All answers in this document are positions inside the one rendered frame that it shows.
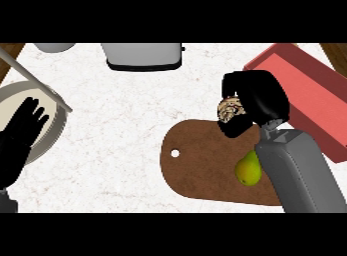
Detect brown wooden cutting board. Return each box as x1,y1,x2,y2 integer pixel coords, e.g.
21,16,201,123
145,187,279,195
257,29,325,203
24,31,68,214
160,118,284,207

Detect red cardboard box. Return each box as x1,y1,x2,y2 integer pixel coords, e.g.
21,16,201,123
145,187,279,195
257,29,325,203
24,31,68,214
242,43,347,164

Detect grey toaster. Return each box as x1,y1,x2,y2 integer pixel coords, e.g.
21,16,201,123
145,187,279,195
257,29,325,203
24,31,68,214
99,43,186,72

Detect grey round object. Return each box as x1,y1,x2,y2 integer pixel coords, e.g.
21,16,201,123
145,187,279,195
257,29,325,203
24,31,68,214
33,43,77,54

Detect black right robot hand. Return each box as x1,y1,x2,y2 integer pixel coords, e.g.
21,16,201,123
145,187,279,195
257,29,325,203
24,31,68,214
216,69,291,139

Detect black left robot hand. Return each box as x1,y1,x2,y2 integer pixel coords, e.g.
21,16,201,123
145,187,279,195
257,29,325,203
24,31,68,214
0,96,50,190

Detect yellow-green pear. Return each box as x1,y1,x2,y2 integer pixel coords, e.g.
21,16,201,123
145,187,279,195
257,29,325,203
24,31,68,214
233,149,263,187

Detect beige frosted cupcake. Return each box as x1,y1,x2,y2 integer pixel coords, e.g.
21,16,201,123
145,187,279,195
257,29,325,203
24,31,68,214
216,95,247,123

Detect beige pan with long handle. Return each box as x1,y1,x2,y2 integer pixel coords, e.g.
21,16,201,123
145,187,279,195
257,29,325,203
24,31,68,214
0,43,74,166

